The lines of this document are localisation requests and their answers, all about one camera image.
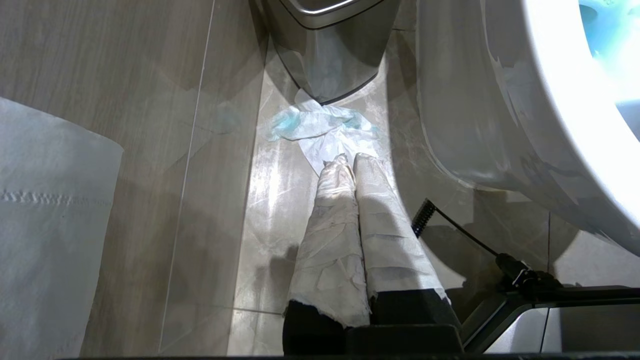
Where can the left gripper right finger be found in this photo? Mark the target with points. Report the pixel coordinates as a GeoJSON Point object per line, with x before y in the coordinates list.
{"type": "Point", "coordinates": [395, 245]}

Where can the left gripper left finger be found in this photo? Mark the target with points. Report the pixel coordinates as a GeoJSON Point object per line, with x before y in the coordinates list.
{"type": "Point", "coordinates": [327, 250]}

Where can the white toilet bowl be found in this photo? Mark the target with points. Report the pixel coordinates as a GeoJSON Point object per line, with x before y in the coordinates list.
{"type": "Point", "coordinates": [530, 100]}

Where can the crumpled white paper towel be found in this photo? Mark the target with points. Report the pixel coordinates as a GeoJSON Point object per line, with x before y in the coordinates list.
{"type": "Point", "coordinates": [325, 132]}

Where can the silver metal trash bin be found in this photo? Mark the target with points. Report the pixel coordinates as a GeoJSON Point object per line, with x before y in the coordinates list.
{"type": "Point", "coordinates": [330, 45]}

